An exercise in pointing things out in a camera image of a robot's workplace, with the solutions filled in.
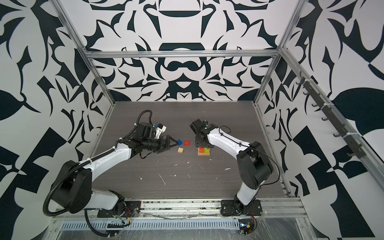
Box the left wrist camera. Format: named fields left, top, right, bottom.
left=154, top=124, right=167, bottom=139

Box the white slotted cable duct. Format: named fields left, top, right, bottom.
left=59, top=218, right=241, bottom=231

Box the black corrugated cable left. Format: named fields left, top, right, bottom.
left=42, top=109, right=154, bottom=238

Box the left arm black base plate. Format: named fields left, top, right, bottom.
left=97, top=201, right=142, bottom=218

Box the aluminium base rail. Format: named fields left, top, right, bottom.
left=50, top=197, right=308, bottom=221

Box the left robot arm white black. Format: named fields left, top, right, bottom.
left=43, top=123, right=179, bottom=216

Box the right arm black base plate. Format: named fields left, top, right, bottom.
left=221, top=200, right=263, bottom=217

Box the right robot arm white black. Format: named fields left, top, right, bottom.
left=190, top=119, right=274, bottom=215

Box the small green circuit board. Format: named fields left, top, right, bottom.
left=239, top=218, right=257, bottom=235

